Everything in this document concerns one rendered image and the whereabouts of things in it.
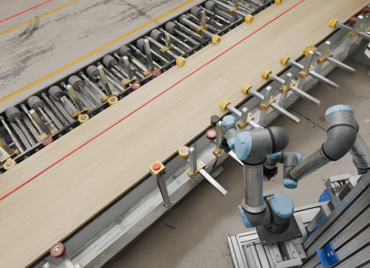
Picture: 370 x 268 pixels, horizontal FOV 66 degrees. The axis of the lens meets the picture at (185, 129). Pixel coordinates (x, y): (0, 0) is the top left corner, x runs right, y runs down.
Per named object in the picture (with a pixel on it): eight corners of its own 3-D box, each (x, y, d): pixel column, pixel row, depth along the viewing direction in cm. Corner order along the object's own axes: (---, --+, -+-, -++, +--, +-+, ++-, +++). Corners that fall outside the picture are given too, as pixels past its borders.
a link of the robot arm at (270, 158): (282, 157, 159) (266, 154, 160) (278, 167, 167) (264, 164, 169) (282, 145, 163) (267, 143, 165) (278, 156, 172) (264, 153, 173)
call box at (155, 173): (167, 173, 167) (165, 167, 161) (157, 180, 165) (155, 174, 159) (159, 165, 171) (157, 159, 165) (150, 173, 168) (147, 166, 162)
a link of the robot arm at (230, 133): (249, 140, 155) (243, 124, 162) (229, 143, 155) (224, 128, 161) (248, 148, 161) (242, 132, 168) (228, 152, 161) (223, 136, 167)
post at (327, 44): (315, 84, 270) (332, 41, 232) (313, 86, 269) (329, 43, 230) (311, 82, 272) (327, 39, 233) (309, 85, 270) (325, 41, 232)
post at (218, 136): (221, 160, 221) (223, 122, 183) (218, 163, 220) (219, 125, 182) (218, 158, 223) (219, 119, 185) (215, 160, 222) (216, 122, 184)
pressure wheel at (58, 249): (55, 260, 176) (47, 255, 167) (60, 246, 181) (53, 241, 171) (67, 261, 175) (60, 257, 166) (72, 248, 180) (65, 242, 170)
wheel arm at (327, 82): (337, 87, 227) (339, 84, 224) (335, 89, 226) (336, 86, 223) (285, 59, 252) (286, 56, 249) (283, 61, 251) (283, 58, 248)
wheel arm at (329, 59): (354, 72, 236) (355, 69, 234) (352, 74, 235) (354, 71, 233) (315, 53, 254) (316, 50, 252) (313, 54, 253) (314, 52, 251)
